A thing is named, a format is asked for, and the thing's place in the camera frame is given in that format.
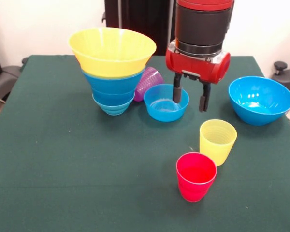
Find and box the dark green tablecloth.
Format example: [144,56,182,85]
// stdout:
[0,55,290,232]

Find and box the grey pedestal foot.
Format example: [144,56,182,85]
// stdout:
[0,65,22,101]
[272,61,290,95]

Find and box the purple plastic cup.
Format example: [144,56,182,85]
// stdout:
[133,67,165,102]

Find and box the red plastic cup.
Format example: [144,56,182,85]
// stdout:
[175,152,218,203]

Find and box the small blue flat-bottomed bowl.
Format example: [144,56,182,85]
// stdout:
[144,84,190,122]
[91,89,136,107]

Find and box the large blue plastic bowl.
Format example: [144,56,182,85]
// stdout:
[228,76,290,126]
[81,69,145,98]

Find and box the yellow ribbed plastic cup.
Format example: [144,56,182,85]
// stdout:
[199,119,238,167]

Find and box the large yellow plastic bowl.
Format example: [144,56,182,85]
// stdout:
[68,27,157,79]

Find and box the small teal plastic bowl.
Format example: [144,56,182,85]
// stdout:
[92,93,135,116]

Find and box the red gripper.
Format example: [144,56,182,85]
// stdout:
[165,40,232,113]

